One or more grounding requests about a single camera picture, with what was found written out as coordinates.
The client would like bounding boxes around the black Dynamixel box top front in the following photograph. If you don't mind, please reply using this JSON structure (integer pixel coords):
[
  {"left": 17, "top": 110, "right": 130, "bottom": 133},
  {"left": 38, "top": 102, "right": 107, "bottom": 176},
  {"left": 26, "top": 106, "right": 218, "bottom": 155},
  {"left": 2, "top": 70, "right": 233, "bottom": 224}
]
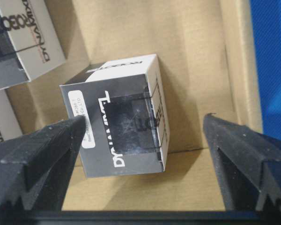
[{"left": 60, "top": 54, "right": 170, "bottom": 178}]

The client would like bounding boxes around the black dynamixel box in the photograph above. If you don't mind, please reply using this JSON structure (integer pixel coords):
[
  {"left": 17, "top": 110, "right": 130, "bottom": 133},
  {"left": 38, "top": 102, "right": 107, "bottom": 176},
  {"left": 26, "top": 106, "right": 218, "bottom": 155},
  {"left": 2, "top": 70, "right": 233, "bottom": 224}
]
[
  {"left": 0, "top": 0, "right": 66, "bottom": 90},
  {"left": 0, "top": 90, "right": 22, "bottom": 143},
  {"left": 60, "top": 54, "right": 170, "bottom": 178}
]

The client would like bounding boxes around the blue cloth mat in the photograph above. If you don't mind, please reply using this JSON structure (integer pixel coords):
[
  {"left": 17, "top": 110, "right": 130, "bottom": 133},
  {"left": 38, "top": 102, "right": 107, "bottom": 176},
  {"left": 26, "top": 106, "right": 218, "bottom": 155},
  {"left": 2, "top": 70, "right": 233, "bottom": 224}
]
[{"left": 250, "top": 0, "right": 281, "bottom": 140}]

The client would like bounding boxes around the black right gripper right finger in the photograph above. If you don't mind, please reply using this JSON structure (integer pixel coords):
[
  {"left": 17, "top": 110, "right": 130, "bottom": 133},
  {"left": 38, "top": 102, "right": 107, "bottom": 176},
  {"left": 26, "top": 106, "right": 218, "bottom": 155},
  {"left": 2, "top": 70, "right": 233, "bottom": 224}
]
[{"left": 203, "top": 113, "right": 281, "bottom": 225}]

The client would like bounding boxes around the black Dynamixel box bottom front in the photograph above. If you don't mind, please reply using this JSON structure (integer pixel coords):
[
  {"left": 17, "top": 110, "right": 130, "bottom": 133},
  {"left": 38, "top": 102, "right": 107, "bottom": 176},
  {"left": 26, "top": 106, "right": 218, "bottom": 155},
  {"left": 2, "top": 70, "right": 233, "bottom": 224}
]
[{"left": 0, "top": 90, "right": 22, "bottom": 143}]

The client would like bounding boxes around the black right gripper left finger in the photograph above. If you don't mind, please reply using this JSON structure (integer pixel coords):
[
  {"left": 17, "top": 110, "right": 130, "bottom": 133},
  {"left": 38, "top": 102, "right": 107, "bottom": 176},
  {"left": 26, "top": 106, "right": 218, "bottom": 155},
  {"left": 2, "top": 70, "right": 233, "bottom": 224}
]
[{"left": 0, "top": 116, "right": 85, "bottom": 225}]

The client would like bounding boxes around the black Dynamixel box middle front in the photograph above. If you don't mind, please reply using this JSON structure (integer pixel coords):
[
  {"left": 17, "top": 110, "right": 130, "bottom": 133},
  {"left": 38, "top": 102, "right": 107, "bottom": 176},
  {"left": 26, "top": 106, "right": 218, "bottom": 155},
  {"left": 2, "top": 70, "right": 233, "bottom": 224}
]
[{"left": 0, "top": 0, "right": 66, "bottom": 90}]

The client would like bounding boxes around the brown cardboard box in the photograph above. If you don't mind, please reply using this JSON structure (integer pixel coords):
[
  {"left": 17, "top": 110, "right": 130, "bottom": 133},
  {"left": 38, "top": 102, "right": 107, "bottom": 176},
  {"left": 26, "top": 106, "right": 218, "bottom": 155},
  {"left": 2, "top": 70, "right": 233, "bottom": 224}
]
[{"left": 7, "top": 0, "right": 263, "bottom": 211}]

